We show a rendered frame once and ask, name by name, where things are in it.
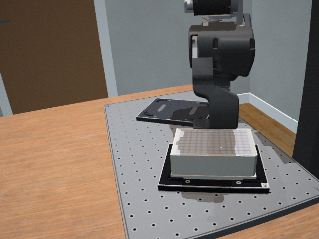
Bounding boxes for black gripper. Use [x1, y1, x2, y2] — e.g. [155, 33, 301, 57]
[189, 0, 255, 129]

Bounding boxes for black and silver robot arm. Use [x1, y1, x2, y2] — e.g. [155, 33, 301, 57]
[184, 0, 238, 22]

